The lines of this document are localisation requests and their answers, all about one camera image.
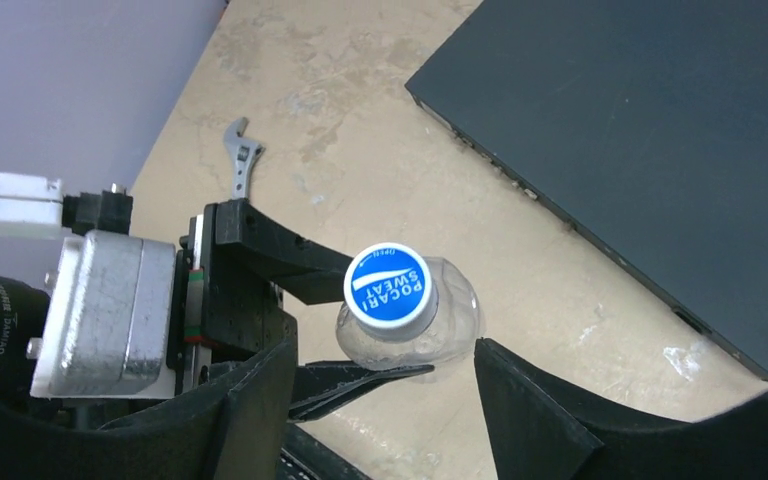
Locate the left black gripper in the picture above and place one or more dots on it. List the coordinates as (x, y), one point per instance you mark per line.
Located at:
(226, 306)

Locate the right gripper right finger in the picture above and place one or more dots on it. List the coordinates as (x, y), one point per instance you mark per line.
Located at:
(543, 427)

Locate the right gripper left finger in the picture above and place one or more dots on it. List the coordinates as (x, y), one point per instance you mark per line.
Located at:
(229, 428)

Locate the clear plastic bottle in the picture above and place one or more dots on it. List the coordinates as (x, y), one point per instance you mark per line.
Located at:
(450, 338)

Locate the blue white bottle cap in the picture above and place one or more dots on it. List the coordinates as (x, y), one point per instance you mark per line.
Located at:
(390, 292)

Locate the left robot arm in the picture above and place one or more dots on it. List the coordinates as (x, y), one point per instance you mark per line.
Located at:
(23, 311)

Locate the black flat electronics box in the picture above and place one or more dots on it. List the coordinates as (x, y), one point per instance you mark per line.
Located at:
(644, 125)

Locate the red handled adjustable wrench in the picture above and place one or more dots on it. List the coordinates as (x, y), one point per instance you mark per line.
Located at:
(244, 152)

